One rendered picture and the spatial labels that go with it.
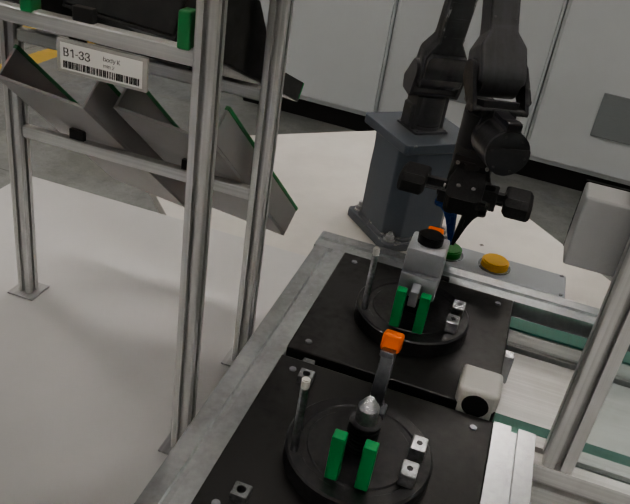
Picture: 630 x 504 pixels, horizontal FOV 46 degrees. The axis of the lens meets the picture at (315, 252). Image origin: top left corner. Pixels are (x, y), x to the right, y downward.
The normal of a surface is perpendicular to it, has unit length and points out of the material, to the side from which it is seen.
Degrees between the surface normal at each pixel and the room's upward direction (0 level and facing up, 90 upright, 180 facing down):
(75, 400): 0
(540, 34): 90
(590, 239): 90
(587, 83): 90
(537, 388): 0
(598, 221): 90
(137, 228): 0
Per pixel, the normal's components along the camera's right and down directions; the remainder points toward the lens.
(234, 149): 0.87, 0.35
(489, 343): 0.14, -0.85
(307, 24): -0.35, 0.44
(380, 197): -0.90, 0.11
